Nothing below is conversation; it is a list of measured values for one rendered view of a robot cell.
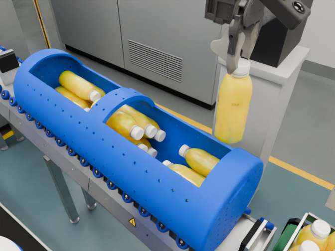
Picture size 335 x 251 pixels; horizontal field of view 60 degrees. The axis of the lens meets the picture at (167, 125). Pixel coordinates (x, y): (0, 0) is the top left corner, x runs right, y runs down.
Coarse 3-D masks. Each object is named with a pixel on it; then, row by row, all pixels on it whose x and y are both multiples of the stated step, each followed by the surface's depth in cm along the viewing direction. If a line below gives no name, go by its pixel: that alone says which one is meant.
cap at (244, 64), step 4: (240, 60) 58; (244, 60) 58; (240, 64) 57; (244, 64) 57; (248, 64) 57; (240, 68) 56; (244, 68) 56; (248, 68) 57; (236, 72) 57; (240, 72) 57; (244, 72) 57
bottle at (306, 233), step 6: (306, 228) 74; (300, 234) 75; (306, 234) 72; (312, 234) 71; (294, 240) 79; (300, 240) 74; (306, 240) 72; (312, 240) 71; (318, 240) 71; (324, 240) 71; (318, 246) 71; (324, 246) 71
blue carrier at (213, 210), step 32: (32, 64) 103; (64, 64) 118; (32, 96) 99; (128, 96) 87; (64, 128) 90; (96, 128) 82; (192, 128) 90; (96, 160) 84; (128, 160) 75; (160, 160) 102; (224, 160) 68; (256, 160) 70; (128, 192) 80; (160, 192) 70; (192, 192) 65; (224, 192) 63; (192, 224) 65; (224, 224) 72
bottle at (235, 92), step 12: (228, 84) 59; (240, 84) 58; (228, 96) 59; (240, 96) 59; (228, 108) 61; (240, 108) 61; (216, 120) 66; (228, 120) 63; (240, 120) 63; (216, 132) 68; (228, 132) 65; (240, 132) 66
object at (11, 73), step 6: (0, 54) 137; (6, 54) 138; (12, 54) 139; (0, 60) 136; (6, 60) 138; (12, 60) 140; (0, 66) 137; (6, 66) 139; (12, 66) 141; (18, 66) 144; (0, 72) 140; (6, 72) 142; (12, 72) 144; (6, 78) 143; (12, 78) 146; (6, 84) 145
